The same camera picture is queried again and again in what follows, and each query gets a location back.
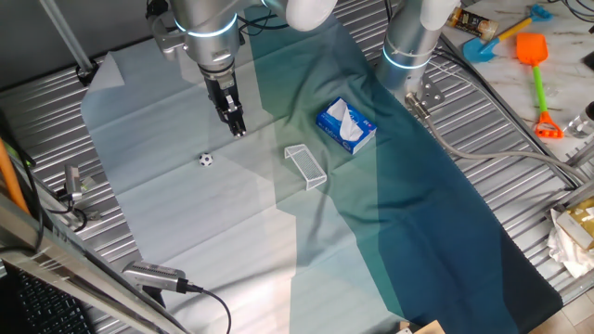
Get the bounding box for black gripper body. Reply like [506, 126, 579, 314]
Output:
[202, 71, 241, 113]

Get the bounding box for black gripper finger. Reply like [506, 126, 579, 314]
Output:
[227, 94, 248, 138]
[217, 98, 240, 138]

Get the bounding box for white mesh toy goal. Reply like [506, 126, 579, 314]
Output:
[283, 143, 329, 192]

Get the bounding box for blue tissue box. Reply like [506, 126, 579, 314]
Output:
[315, 96, 378, 156]

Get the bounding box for blue-green gradient tablecloth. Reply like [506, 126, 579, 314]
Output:
[80, 8, 565, 334]

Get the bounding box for grey metal pole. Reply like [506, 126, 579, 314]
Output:
[39, 0, 101, 87]

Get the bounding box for orange pole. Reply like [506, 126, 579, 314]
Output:
[0, 138, 32, 214]

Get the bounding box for blue toy shovel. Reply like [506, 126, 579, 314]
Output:
[462, 3, 554, 64]

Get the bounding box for brown labelled jar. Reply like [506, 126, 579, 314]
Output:
[445, 6, 500, 43]

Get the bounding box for black keyboard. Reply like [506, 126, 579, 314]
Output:
[0, 263, 94, 334]

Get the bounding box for wooden block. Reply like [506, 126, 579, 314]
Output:
[396, 318, 449, 334]

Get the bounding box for clear plastic bottle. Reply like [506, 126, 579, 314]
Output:
[563, 100, 594, 139]

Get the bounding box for crumpled white paper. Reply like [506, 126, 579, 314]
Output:
[546, 207, 594, 279]

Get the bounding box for gold cardboard box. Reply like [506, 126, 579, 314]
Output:
[554, 197, 594, 251]

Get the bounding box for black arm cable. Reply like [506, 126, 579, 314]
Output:
[234, 0, 291, 47]

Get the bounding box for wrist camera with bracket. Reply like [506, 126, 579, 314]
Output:
[146, 0, 187, 61]

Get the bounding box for small camera on mount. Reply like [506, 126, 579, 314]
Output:
[55, 162, 103, 224]

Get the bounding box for black camera cable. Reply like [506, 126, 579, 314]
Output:
[178, 277, 233, 334]

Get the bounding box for silver camera on stand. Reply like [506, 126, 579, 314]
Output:
[121, 260, 189, 310]

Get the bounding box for grey conduit hose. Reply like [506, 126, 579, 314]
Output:
[404, 91, 593, 185]

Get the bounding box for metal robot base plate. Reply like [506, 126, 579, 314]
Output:
[403, 73, 446, 110]

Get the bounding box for wrapped aluminium frame bar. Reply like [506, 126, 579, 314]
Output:
[0, 192, 191, 334]

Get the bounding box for orange toy shovel green handle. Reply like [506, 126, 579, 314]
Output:
[515, 32, 565, 140]

